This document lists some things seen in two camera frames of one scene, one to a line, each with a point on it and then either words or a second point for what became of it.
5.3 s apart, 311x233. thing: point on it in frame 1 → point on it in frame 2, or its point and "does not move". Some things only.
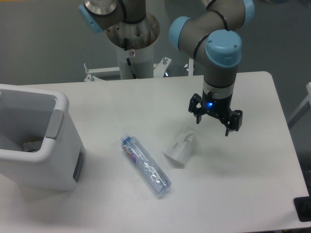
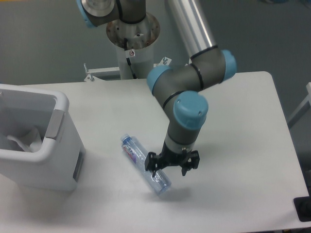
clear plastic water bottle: [149, 169] does not move
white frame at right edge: [304, 107] does not move
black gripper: [219, 108] → [168, 158]
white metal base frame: [159, 68] does not move
